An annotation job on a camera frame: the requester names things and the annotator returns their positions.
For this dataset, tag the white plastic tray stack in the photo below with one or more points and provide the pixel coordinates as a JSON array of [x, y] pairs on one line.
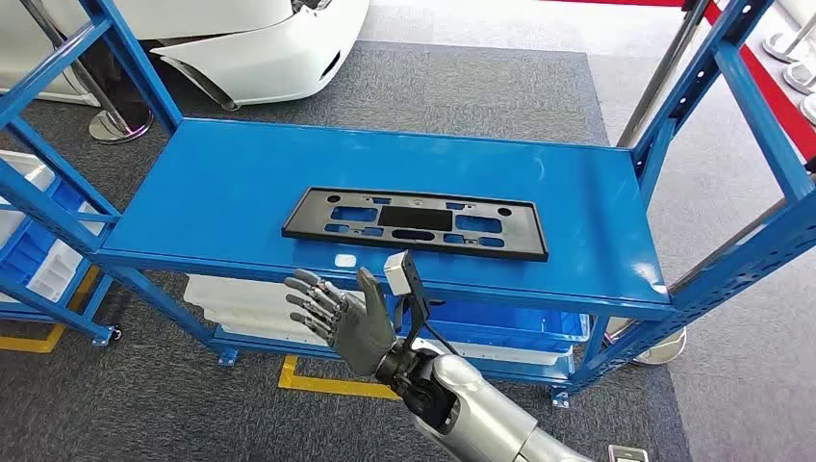
[[242, 306]]

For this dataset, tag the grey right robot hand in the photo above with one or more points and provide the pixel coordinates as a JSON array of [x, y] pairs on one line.
[[357, 331]]

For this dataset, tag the white tray under bin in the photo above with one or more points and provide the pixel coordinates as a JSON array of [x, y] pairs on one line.
[[510, 354]]

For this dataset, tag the red carpet strip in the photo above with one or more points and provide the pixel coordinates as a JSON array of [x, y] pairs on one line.
[[778, 102]]

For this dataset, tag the small grey device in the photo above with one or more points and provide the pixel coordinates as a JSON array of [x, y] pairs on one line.
[[628, 454]]

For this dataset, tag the small white sticker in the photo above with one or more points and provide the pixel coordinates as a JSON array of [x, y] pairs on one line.
[[345, 261]]

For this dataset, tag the dark grey carpet mat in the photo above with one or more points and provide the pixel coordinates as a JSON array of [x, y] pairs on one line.
[[446, 83]]

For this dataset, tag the black license plate frame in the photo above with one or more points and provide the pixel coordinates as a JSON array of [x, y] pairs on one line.
[[306, 217]]

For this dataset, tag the blue plastic bin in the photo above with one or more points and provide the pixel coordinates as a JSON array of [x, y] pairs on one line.
[[510, 322]]

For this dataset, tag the small blue metal rack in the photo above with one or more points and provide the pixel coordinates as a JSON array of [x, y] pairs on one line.
[[64, 315]]

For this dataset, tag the yellow floor tape strip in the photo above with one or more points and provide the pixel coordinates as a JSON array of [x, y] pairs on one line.
[[32, 344]]

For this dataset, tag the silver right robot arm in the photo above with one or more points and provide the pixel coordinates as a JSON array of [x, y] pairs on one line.
[[484, 421]]

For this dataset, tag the chrome stanchion with round base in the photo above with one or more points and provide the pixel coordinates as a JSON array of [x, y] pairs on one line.
[[118, 127], [663, 351]]

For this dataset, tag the white compartment tray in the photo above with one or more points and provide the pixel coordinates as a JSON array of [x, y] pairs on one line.
[[19, 167], [57, 268]]

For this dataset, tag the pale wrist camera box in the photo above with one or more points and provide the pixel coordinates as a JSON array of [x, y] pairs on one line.
[[396, 274]]

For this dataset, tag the chrome stanchion post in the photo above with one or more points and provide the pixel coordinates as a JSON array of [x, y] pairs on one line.
[[663, 70]]

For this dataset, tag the blue metal shelf rack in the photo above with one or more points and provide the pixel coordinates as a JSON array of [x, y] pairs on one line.
[[255, 178]]

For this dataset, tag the chrome stanchion base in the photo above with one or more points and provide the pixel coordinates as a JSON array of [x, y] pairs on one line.
[[809, 108], [800, 78], [781, 48]]

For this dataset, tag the blue compartment bin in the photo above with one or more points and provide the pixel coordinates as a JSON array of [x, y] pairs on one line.
[[32, 245]]

